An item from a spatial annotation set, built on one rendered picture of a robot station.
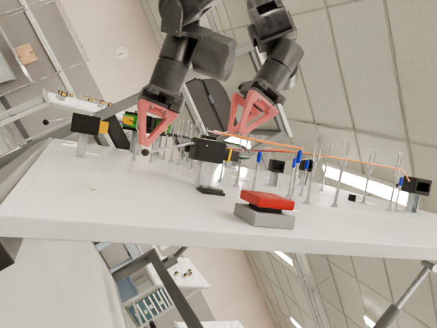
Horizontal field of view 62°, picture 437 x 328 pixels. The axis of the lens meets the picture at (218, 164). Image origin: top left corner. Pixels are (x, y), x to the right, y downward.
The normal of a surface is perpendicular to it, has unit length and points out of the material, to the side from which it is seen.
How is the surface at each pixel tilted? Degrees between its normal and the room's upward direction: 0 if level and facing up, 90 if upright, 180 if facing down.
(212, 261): 90
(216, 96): 90
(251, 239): 90
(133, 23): 90
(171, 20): 139
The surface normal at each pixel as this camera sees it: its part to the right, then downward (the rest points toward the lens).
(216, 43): -0.36, 0.52
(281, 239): 0.37, 0.11
